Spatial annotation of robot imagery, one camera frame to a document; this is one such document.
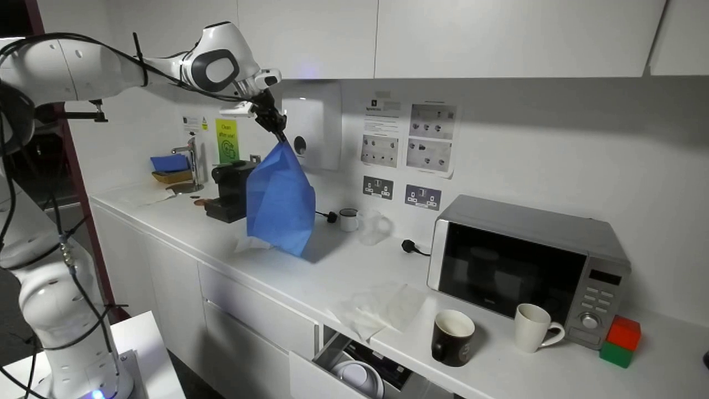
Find dark red door frame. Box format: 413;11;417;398
22;0;123;318

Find black microwave plug cable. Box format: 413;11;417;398
398;238;432;260

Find black coffee machine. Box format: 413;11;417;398
201;161;257;225

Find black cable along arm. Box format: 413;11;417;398
0;30;151;361

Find black mug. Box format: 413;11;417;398
429;308;477;368

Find open white drawer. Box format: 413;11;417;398
312;329;461;399

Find white robot base table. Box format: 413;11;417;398
0;308;186;399

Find red block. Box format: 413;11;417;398
604;315;641;353

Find small white jar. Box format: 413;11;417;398
336;206;360;236

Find steel wall socket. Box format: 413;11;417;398
360;174;394;202
402;183;443;213

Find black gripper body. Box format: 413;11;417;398
247;87;287;133

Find white paper cloth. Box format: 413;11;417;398
322;281;429;341

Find small white wall notice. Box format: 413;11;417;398
362;90;404;118

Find white mug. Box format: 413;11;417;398
512;302;566;354

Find blue cloth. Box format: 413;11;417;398
243;141;319;260

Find white upper cabinet door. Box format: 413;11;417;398
649;0;709;79
374;0;666;81
235;0;378;82
34;0;238;82

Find white base cabinet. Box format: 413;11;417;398
90;197;461;399

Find brown stacked items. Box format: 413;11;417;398
151;171;201;195

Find silver microwave oven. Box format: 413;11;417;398
424;194;630;351

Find white paper towel dispenser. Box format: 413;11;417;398
279;82;342;177

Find green block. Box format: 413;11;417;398
595;339;636;370

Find blue box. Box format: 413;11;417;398
148;154;192;176

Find clear plastic jug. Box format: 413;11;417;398
356;210;394;247

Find white bowl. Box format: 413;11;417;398
330;360;386;399

